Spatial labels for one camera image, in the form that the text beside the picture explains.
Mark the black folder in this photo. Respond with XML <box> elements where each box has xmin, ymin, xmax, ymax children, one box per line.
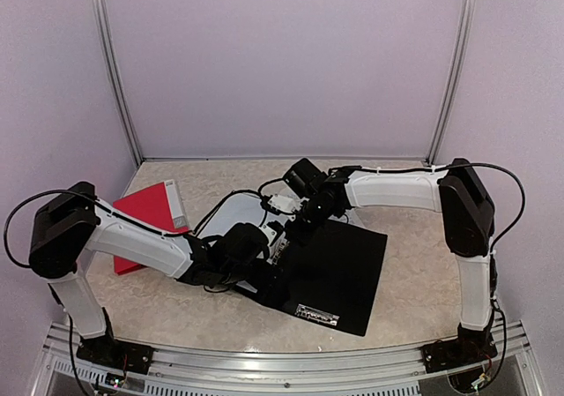
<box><xmin>215</xmin><ymin>216</ymin><xmax>388</xmax><ymax>336</ymax></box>

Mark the red folder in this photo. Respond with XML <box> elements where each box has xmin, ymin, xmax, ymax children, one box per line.
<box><xmin>112</xmin><ymin>179</ymin><xmax>190</xmax><ymax>277</ymax></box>

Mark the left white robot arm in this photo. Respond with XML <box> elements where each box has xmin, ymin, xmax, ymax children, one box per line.
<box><xmin>29</xmin><ymin>180</ymin><xmax>284</xmax><ymax>365</ymax></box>

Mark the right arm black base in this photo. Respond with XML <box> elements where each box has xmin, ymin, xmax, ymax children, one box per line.
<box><xmin>420</xmin><ymin>325</ymin><xmax>498</xmax><ymax>373</ymax></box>

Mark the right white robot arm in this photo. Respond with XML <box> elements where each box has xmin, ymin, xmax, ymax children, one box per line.
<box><xmin>282</xmin><ymin>158</ymin><xmax>496</xmax><ymax>364</ymax></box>

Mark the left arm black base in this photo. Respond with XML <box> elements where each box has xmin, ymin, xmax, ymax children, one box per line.
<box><xmin>77</xmin><ymin>308</ymin><xmax>154</xmax><ymax>375</ymax></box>

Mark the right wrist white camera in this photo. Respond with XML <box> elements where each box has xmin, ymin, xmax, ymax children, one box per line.
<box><xmin>261</xmin><ymin>194</ymin><xmax>301</xmax><ymax>215</ymax></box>

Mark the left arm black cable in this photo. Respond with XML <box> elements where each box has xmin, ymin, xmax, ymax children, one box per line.
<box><xmin>3</xmin><ymin>188</ymin><xmax>265</xmax><ymax>391</ymax></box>

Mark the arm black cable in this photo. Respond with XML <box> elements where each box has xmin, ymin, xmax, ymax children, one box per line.
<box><xmin>257</xmin><ymin>161</ymin><xmax>528</xmax><ymax>373</ymax></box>
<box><xmin>3</xmin><ymin>188</ymin><xmax>265</xmax><ymax>391</ymax></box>

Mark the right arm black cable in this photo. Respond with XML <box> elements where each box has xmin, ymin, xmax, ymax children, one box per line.
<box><xmin>257</xmin><ymin>161</ymin><xmax>528</xmax><ymax>373</ymax></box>

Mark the aluminium front rail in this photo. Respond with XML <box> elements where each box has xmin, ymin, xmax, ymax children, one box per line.
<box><xmin>30</xmin><ymin>320</ymin><xmax>546</xmax><ymax>395</ymax></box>

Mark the right aluminium frame post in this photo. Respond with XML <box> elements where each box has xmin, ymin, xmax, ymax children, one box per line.
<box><xmin>425</xmin><ymin>0</ymin><xmax>476</xmax><ymax>165</ymax></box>

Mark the aluminium frame post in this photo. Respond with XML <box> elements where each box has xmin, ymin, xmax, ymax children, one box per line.
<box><xmin>92</xmin><ymin>0</ymin><xmax>145</xmax><ymax>168</ymax></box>
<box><xmin>425</xmin><ymin>0</ymin><xmax>476</xmax><ymax>165</ymax></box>

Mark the left aluminium frame post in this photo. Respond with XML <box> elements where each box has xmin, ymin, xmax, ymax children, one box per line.
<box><xmin>92</xmin><ymin>0</ymin><xmax>145</xmax><ymax>168</ymax></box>

